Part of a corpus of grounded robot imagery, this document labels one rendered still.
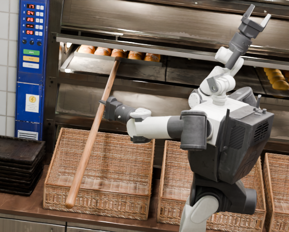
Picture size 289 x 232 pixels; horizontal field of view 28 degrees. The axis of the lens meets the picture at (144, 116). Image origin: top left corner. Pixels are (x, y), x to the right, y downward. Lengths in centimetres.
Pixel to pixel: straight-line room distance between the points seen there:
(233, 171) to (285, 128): 112
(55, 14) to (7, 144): 77
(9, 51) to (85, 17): 48
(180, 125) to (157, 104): 112
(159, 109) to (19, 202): 94
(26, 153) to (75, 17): 79
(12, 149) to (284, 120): 154
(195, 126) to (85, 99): 127
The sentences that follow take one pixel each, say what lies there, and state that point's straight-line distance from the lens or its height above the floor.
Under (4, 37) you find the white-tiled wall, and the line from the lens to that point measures 334.
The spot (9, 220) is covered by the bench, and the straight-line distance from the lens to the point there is 313.
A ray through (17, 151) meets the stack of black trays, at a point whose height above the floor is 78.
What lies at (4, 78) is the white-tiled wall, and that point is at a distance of 341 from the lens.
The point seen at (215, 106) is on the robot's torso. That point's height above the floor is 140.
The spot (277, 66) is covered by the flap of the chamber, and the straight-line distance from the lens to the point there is 313.
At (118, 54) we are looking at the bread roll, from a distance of 361.
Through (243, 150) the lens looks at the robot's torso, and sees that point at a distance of 229.
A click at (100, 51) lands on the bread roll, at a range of 362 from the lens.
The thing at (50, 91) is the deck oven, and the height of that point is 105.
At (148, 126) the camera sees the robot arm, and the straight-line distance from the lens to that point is 230.
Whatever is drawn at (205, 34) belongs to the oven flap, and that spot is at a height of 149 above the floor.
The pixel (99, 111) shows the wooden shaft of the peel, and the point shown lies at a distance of 269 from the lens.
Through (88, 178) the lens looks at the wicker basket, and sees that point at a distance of 341.
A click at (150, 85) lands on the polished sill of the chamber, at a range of 328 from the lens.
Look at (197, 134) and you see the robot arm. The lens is 219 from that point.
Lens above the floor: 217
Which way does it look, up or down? 21 degrees down
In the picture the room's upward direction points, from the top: 7 degrees clockwise
